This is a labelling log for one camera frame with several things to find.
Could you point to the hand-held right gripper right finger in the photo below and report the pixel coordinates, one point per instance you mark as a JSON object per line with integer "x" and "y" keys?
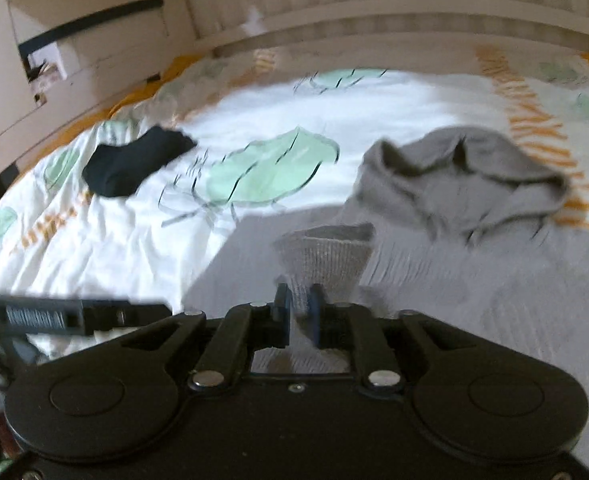
{"x": 316, "y": 312}

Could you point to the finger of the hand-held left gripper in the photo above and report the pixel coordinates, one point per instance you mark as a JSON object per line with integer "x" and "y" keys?
{"x": 124, "y": 312}

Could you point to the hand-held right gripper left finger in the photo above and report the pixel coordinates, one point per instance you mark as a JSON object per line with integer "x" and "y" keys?
{"x": 282, "y": 312}

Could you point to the black garment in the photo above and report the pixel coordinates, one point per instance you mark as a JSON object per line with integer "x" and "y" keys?
{"x": 134, "y": 162}

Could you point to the grey hoodie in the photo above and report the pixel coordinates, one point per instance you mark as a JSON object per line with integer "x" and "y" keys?
{"x": 454, "y": 185}

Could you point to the white leaf-print duvet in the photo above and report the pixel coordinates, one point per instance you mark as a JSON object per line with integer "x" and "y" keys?
{"x": 139, "y": 240}

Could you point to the yellow bed sheet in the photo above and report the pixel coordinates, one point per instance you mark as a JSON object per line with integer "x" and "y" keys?
{"x": 139, "y": 90}

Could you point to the small white box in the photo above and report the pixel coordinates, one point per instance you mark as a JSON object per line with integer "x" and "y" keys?
{"x": 49, "y": 60}

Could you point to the white bed frame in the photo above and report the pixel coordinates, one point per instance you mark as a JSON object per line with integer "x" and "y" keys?
{"x": 374, "y": 5}

